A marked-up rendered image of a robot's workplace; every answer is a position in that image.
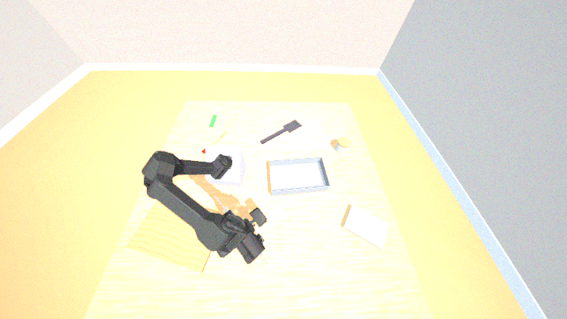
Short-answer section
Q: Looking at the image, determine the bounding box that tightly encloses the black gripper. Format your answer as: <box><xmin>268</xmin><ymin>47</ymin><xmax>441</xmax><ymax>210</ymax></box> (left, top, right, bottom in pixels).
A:
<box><xmin>216</xmin><ymin>208</ymin><xmax>267</xmax><ymax>257</ymax></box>

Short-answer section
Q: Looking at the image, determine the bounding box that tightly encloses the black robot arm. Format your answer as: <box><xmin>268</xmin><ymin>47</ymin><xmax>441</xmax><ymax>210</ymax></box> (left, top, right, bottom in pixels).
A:
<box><xmin>142</xmin><ymin>151</ymin><xmax>265</xmax><ymax>264</ymax></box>

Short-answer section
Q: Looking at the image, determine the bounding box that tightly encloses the light brown wooden board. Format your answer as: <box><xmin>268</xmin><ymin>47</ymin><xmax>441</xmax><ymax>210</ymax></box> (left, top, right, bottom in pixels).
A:
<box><xmin>125</xmin><ymin>200</ymin><xmax>212</xmax><ymax>273</ymax></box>

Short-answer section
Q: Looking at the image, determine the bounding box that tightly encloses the grey rectangular roasting tin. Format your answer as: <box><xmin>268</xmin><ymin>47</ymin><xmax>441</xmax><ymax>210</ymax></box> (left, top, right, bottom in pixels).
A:
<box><xmin>269</xmin><ymin>157</ymin><xmax>331</xmax><ymax>196</ymax></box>

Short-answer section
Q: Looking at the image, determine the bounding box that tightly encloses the white cylinder with orange top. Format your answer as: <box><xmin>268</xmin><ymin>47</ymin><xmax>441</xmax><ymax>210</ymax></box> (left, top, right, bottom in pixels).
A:
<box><xmin>335</xmin><ymin>137</ymin><xmax>350</xmax><ymax>154</ymax></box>

